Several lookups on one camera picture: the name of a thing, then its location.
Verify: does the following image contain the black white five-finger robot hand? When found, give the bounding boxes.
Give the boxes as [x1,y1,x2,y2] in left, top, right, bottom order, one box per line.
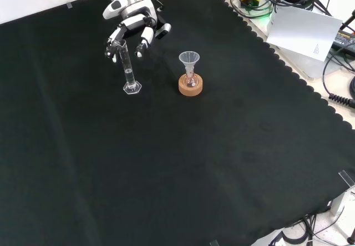
[102,0,158,63]

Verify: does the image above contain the clear glass graduated cylinder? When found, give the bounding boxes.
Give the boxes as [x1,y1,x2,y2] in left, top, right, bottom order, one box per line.
[117,39,143,95]

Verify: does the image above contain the clear plastic funnel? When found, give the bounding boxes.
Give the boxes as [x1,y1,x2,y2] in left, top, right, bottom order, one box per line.
[178,51,200,76]

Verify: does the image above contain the clear round-bottom flask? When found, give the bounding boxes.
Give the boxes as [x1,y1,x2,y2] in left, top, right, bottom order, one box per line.
[183,68,199,88]

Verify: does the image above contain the black bench cloth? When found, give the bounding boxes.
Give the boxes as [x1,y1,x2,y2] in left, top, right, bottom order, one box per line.
[0,0,355,246]

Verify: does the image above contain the pale white board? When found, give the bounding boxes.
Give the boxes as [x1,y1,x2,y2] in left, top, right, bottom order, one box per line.
[266,6,344,62]

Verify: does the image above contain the black power adapter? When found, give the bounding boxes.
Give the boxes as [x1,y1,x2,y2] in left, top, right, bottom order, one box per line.
[331,30,355,50]

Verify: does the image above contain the black tripod leg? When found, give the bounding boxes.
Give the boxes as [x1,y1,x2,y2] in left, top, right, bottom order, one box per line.
[339,9,355,31]

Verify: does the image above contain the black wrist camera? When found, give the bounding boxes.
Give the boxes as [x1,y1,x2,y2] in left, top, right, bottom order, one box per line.
[154,22,172,40]

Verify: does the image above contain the brown cork ring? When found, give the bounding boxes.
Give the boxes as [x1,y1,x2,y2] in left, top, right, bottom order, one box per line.
[177,74,204,97]

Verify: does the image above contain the black coiled cable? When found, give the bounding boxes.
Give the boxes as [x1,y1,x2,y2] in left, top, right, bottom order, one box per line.
[322,48,355,108]

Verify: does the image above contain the black floor cables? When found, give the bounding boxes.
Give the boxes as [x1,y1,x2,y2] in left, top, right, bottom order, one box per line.
[268,214,355,246]

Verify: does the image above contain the white bench post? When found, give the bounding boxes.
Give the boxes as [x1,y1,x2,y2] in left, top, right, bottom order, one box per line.
[329,189,355,217]

